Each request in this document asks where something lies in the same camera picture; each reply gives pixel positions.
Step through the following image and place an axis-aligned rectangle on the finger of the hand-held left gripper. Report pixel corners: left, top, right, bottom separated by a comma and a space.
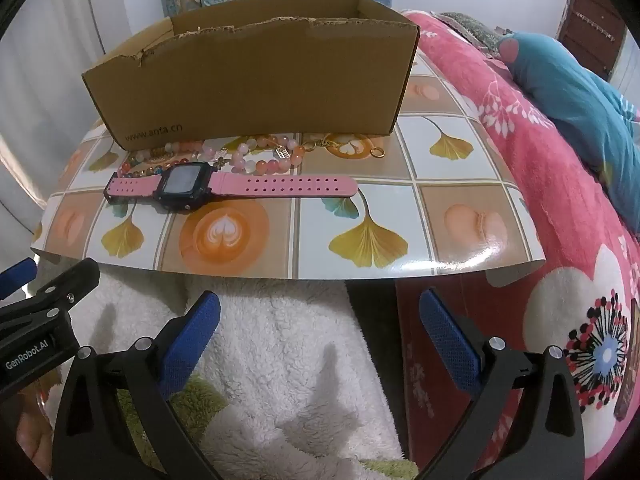
0, 259, 38, 302
0, 258, 101, 341

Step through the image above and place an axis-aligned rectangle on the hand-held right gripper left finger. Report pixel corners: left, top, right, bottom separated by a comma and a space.
51, 290, 222, 480

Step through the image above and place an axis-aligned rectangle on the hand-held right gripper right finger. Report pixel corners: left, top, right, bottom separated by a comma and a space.
414, 287, 587, 480

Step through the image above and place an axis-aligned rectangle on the pink orange bead bracelet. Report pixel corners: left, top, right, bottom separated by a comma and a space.
119, 142, 203, 171

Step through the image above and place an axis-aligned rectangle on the pink strap digital watch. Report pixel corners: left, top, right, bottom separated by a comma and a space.
103, 161, 359, 215

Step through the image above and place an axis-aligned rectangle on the gold chain bracelet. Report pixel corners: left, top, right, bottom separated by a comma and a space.
302, 137, 352, 154

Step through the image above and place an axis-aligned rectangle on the brown cardboard box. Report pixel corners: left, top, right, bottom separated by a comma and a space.
81, 0, 420, 152

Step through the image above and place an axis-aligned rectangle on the person's left hand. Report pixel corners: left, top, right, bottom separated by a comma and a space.
15, 395, 56, 466

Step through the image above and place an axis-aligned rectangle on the red printed box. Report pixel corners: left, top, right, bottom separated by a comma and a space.
395, 272, 501, 461

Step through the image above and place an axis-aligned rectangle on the white fluffy blanket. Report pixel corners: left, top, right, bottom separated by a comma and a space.
30, 255, 416, 480

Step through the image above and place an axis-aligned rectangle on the leaf and coffee print mat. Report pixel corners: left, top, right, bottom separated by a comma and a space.
30, 50, 546, 281

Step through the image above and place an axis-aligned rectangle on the pink floral blanket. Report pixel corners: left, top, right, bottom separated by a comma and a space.
395, 9, 640, 480

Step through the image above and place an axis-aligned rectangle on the teal plush pillow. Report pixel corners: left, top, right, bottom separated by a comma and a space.
500, 31, 640, 236

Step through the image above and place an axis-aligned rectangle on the patterned grey pillow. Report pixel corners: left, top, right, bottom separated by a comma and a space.
440, 11, 506, 53

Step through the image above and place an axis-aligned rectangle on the brown wooden door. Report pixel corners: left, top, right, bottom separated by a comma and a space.
555, 0, 628, 81

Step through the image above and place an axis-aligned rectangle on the multicolour small bead bracelet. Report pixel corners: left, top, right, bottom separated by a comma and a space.
122, 165, 168, 179

